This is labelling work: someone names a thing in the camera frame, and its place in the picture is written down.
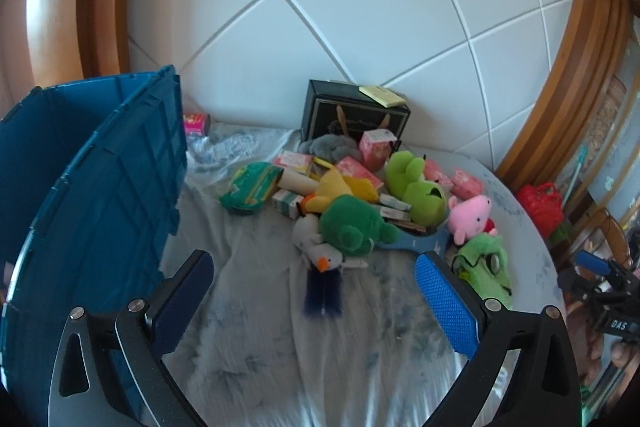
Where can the pink can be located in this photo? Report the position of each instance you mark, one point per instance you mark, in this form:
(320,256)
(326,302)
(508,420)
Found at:
(195,124)

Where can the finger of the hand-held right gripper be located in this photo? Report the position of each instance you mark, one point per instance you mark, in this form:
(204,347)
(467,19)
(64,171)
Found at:
(591,262)

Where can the small pink and white box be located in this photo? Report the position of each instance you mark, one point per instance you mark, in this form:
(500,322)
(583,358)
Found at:
(295,162)

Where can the yellow duck toy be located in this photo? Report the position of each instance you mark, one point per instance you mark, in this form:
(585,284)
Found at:
(337,189)

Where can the white cardboard tube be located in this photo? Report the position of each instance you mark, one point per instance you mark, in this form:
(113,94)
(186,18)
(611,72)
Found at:
(295,179)

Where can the dark green plush toy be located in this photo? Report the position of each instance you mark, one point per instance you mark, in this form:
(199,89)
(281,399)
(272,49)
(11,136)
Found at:
(345,222)

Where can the blue plastic storage container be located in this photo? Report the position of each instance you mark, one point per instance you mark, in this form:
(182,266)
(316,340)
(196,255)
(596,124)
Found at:
(100,187)

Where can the grey plush toy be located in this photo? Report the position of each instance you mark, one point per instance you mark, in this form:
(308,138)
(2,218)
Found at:
(332,147)

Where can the clear plastic bag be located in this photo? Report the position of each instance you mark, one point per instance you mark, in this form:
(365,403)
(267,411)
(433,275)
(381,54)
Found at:
(225,149)

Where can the pink carton box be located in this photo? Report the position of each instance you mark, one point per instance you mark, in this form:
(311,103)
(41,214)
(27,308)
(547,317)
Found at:
(375,149)

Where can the green snack packet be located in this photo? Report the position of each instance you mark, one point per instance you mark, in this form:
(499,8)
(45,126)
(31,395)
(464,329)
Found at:
(250,184)

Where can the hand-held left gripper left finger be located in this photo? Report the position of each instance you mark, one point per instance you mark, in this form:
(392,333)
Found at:
(182,302)

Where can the white and green medicine box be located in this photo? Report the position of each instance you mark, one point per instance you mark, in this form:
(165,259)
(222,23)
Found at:
(287,203)

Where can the pink pig plush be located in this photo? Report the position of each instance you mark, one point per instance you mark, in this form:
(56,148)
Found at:
(470,212)

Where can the light green frog plush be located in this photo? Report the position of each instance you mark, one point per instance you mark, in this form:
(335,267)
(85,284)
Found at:
(415,192)

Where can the yellow sticky note pad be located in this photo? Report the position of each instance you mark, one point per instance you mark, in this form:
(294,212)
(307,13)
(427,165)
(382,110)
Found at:
(382,96)

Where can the pink tissue packet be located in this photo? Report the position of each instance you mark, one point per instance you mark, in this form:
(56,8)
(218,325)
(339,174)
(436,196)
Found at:
(466,184)
(357,172)
(437,172)

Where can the green lotus leaf plush hat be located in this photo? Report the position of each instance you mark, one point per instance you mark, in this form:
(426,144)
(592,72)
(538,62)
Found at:
(480,257)

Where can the white goose plush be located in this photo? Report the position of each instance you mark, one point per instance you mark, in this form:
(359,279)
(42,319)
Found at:
(320,252)

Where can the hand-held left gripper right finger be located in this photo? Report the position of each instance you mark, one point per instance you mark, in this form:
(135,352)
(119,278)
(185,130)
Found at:
(447,307)

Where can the wooden headboard frame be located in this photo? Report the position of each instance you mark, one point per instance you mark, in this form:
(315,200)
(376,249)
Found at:
(100,7)

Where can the black gift box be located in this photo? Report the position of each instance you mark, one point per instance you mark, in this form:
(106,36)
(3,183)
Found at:
(330,117)

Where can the blue bottle brush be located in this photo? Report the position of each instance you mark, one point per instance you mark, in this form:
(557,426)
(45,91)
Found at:
(322,294)

